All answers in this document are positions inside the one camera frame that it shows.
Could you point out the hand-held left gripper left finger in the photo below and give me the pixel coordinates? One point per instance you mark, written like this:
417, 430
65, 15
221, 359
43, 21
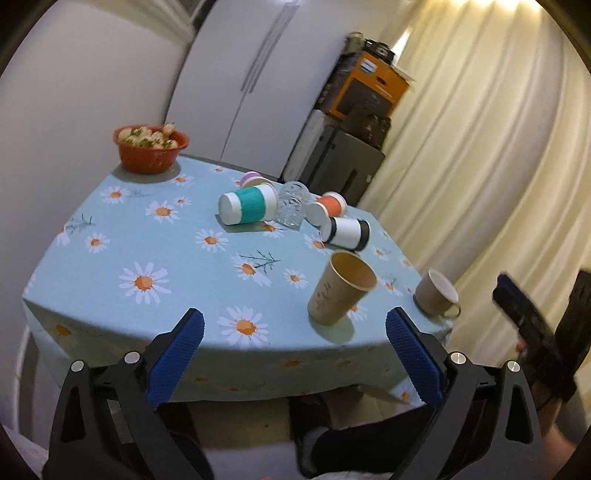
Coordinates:
178, 355

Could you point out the dark items on box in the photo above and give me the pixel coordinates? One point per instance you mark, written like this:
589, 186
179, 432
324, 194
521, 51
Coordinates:
374, 46

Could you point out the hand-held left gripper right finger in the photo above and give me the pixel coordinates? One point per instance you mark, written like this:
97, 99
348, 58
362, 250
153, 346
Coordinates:
413, 360

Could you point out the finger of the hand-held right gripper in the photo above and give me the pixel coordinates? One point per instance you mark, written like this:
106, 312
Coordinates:
531, 323
579, 318

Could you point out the white cup with teal band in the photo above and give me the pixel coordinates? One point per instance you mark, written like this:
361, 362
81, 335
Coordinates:
251, 204

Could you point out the white table leg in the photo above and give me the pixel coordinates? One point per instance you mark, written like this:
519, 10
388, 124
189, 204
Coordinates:
21, 369

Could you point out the red plastic bowl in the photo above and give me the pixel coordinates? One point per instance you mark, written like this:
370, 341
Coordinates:
150, 159

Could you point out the clear glass cup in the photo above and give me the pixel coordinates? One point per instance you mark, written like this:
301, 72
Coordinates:
293, 205

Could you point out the person's right hand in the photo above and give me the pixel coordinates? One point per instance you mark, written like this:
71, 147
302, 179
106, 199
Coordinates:
521, 347

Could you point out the white cup with black rim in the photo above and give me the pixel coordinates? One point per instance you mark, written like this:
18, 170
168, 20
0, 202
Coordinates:
346, 233

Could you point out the white cup with orange band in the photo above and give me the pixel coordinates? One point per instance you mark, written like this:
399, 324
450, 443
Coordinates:
330, 205

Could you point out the pile of pale strawberries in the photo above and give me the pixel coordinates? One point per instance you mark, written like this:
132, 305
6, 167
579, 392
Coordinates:
145, 137

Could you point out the blue daisy print tablecloth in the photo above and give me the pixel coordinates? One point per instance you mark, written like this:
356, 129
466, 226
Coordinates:
152, 240

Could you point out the person's leg with white sock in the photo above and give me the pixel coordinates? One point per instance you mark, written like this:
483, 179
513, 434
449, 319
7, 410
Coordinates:
369, 443

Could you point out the white refrigerator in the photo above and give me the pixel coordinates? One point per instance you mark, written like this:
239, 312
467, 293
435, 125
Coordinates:
258, 83

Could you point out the beige mug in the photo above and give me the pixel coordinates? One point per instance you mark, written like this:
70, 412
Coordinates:
431, 295

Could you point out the brown paper cup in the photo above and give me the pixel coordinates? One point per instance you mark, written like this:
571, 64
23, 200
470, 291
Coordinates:
334, 297

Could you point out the cream curtain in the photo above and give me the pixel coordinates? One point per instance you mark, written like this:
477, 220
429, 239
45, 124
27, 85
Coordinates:
485, 138

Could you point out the orange cardboard box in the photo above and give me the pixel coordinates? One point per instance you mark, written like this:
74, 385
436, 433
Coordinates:
364, 87

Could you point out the black cabinet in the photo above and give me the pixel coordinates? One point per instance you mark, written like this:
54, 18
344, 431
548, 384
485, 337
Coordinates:
337, 166

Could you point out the dark brown bag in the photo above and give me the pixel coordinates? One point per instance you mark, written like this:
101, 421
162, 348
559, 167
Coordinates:
369, 127

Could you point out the person's right forearm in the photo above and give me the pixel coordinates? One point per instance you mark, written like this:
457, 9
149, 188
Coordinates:
556, 438

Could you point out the white cup with pink band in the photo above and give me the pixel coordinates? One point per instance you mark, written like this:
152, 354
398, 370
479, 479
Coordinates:
251, 179

